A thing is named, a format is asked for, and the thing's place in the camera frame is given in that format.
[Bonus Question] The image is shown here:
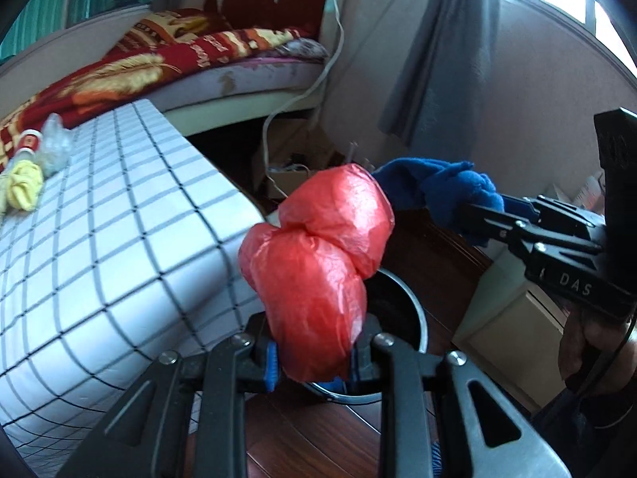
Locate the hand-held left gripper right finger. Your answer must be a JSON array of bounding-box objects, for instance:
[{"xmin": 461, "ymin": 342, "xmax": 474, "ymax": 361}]
[{"xmin": 348, "ymin": 316, "xmax": 573, "ymax": 478}]

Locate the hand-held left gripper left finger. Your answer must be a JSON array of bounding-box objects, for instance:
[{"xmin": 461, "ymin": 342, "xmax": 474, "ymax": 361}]
[{"xmin": 55, "ymin": 311, "xmax": 279, "ymax": 478}]

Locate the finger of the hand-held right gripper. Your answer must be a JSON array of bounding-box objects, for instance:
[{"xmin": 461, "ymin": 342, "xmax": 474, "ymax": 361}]
[
  {"xmin": 498, "ymin": 194, "xmax": 606, "ymax": 233},
  {"xmin": 458, "ymin": 202, "xmax": 604, "ymax": 261}
]

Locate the blue cloth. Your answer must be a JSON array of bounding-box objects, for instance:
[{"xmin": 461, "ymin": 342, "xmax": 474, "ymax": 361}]
[{"xmin": 371, "ymin": 158, "xmax": 504, "ymax": 247}]

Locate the black plastic bucket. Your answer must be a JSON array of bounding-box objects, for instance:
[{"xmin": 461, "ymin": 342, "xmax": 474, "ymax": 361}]
[{"xmin": 293, "ymin": 266, "xmax": 431, "ymax": 404}]

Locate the red plastic bag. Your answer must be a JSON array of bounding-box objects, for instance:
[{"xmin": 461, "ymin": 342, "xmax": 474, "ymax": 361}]
[{"xmin": 239, "ymin": 163, "xmax": 396, "ymax": 383}]

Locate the clear plastic bag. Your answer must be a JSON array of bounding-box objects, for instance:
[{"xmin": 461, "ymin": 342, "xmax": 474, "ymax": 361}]
[{"xmin": 37, "ymin": 113, "xmax": 75, "ymax": 177}]

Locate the yellow cloth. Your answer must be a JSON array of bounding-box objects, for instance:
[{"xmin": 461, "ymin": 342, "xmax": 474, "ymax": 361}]
[{"xmin": 0, "ymin": 159, "xmax": 45, "ymax": 215}]

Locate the person's right hand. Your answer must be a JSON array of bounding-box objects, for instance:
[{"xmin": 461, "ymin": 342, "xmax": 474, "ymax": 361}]
[{"xmin": 557, "ymin": 306, "xmax": 637, "ymax": 399}]

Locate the cream bedside cabinet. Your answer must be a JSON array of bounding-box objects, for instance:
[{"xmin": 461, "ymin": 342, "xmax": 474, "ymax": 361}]
[{"xmin": 453, "ymin": 244, "xmax": 578, "ymax": 411}]

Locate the table with checked tablecloth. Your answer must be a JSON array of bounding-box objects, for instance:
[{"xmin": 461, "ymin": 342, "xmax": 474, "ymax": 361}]
[{"xmin": 0, "ymin": 98, "xmax": 279, "ymax": 464}]

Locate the blue grey curtain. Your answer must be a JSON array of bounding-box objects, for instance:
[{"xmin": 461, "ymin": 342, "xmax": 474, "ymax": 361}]
[{"xmin": 378, "ymin": 0, "xmax": 503, "ymax": 147}]

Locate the cardboard box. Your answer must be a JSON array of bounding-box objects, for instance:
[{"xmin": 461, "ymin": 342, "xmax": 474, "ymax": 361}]
[{"xmin": 251, "ymin": 119, "xmax": 329, "ymax": 200}]

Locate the bright window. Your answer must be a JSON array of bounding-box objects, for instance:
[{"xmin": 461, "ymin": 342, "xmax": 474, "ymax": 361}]
[{"xmin": 500, "ymin": 0, "xmax": 637, "ymax": 71}]

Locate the grey floral pillow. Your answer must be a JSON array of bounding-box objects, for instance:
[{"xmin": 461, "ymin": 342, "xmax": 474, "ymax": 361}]
[{"xmin": 271, "ymin": 37, "xmax": 329, "ymax": 61}]

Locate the lilac floral mattress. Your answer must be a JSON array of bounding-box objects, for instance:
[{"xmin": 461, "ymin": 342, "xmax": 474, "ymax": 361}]
[{"xmin": 154, "ymin": 52, "xmax": 329, "ymax": 113}]

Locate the bed with red blanket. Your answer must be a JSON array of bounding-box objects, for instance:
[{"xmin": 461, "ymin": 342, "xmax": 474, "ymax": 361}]
[{"xmin": 0, "ymin": 7, "xmax": 319, "ymax": 160}]

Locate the white framed window green screen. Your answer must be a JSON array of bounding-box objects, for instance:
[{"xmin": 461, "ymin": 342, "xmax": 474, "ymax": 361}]
[{"xmin": 0, "ymin": 0, "xmax": 117, "ymax": 61}]

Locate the white bed frame red headboard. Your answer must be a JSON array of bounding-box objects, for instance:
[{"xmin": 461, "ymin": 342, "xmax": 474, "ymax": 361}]
[{"xmin": 164, "ymin": 0, "xmax": 349, "ymax": 137}]

